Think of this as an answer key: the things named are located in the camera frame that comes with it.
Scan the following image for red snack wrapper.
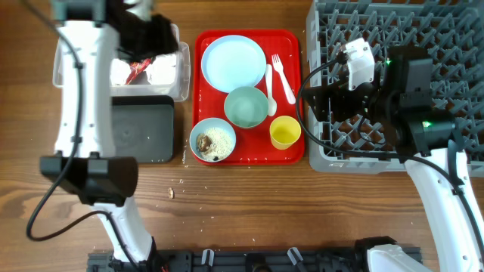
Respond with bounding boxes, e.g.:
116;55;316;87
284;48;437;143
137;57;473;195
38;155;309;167
126;58;153;85

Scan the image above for white napkin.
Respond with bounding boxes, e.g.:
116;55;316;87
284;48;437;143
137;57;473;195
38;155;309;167
110;58;131;85
145;54;177;85

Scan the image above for yellow cup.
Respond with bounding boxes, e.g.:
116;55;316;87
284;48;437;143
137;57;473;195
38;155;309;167
269;116;302;150

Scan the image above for light blue bowl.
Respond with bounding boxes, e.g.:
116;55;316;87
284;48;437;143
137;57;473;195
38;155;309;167
189;118;236;163

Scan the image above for rice and food leftovers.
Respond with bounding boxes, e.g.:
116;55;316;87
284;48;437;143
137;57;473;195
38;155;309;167
196;127;234;162

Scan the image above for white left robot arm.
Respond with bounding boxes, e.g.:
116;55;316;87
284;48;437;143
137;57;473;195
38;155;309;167
40;1;178;271

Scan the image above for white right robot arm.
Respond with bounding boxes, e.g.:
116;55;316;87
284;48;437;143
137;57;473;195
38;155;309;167
297;46;483;271

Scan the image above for clear plastic waste bin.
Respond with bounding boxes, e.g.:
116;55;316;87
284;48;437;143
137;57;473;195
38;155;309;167
53;21;190;107

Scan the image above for black food waste bin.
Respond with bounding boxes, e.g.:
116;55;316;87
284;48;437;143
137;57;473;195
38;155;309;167
112;95;175;163

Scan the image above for grey dishwasher rack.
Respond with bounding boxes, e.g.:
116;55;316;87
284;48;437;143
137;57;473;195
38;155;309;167
306;0;483;177

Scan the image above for white plastic spoon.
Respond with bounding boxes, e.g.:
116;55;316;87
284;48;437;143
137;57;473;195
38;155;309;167
265;64;277;116

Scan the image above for white plastic fork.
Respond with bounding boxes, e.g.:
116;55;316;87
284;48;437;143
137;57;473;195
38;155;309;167
271;54;296;104

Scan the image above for red plastic tray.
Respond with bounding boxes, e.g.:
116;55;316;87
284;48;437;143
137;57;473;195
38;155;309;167
192;29;306;165

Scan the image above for green bowl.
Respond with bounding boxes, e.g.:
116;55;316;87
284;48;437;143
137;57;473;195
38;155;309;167
224;87;268;128

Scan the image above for light blue plate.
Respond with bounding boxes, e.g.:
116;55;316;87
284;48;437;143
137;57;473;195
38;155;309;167
201;35;267;93

